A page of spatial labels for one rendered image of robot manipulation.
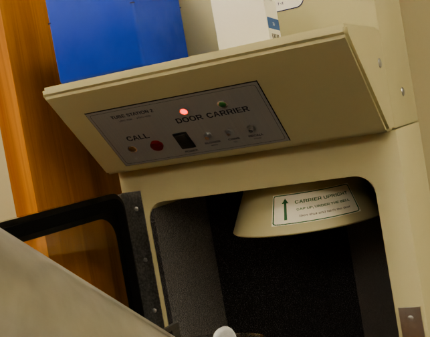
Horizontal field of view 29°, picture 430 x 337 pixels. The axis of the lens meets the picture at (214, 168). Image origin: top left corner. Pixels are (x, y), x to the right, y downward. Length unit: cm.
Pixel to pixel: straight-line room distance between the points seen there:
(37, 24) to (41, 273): 76
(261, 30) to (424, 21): 51
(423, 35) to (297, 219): 46
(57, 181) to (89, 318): 71
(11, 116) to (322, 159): 33
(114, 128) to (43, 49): 15
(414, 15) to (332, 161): 46
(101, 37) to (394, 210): 33
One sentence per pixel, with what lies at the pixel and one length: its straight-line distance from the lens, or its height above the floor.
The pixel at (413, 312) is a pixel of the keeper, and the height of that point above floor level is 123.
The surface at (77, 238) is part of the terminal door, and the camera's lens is 87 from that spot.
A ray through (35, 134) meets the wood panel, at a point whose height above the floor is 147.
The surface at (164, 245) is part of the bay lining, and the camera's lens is 96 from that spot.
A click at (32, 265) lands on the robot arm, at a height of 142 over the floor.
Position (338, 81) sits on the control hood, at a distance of 76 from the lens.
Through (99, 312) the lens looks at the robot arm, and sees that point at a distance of 25.
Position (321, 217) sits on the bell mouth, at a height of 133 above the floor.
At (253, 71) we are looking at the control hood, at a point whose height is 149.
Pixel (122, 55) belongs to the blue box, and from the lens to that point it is 82.
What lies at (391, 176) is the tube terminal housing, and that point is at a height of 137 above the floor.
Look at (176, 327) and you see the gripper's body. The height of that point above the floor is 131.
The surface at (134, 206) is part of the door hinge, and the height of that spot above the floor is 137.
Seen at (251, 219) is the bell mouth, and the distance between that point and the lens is 92.
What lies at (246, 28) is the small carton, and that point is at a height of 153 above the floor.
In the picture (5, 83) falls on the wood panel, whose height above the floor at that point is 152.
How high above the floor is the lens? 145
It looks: 3 degrees down
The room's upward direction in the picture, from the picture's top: 10 degrees counter-clockwise
